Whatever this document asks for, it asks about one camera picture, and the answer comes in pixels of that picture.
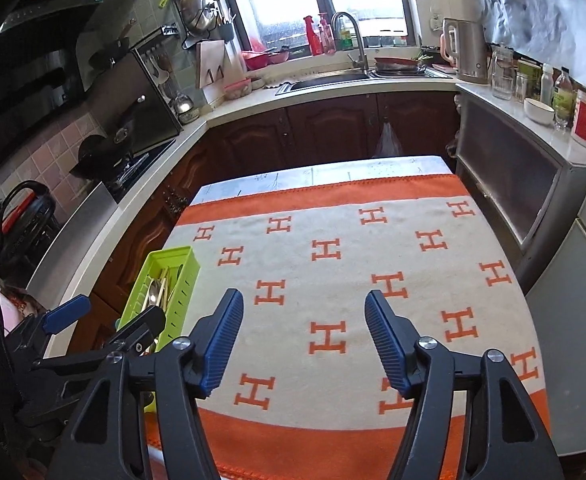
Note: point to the chrome sink faucet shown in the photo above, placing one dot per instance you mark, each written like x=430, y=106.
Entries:
x=361, y=62

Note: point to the glass jar on counter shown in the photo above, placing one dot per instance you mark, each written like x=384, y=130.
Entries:
x=502, y=72

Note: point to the orange white H-pattern cloth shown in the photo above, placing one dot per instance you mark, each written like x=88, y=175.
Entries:
x=305, y=395

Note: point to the white bowl on counter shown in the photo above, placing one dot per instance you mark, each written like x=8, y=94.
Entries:
x=538, y=112

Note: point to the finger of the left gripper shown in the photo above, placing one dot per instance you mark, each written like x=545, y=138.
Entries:
x=58, y=319
x=140, y=333

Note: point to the steel kettle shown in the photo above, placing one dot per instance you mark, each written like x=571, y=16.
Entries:
x=465, y=48

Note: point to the grey cabinet appliance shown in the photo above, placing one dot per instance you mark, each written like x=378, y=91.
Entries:
x=528, y=179

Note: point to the red spray bottle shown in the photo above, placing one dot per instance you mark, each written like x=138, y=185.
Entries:
x=314, y=41

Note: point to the hanging steel pot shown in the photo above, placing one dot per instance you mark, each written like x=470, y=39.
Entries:
x=198, y=16

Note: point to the green plastic utensil tray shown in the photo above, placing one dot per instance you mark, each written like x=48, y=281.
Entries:
x=177, y=303

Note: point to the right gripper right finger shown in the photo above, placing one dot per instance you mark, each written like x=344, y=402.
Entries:
x=394, y=339

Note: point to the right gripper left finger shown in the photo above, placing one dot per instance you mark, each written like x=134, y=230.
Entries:
x=213, y=338

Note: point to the red white box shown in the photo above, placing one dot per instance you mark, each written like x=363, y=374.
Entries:
x=578, y=132

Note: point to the black wok on stove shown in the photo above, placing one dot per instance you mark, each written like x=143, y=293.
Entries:
x=100, y=157

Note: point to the clear plastic bottle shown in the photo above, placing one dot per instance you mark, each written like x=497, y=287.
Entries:
x=563, y=99

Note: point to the large steel spoon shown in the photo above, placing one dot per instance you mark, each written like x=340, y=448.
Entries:
x=153, y=295

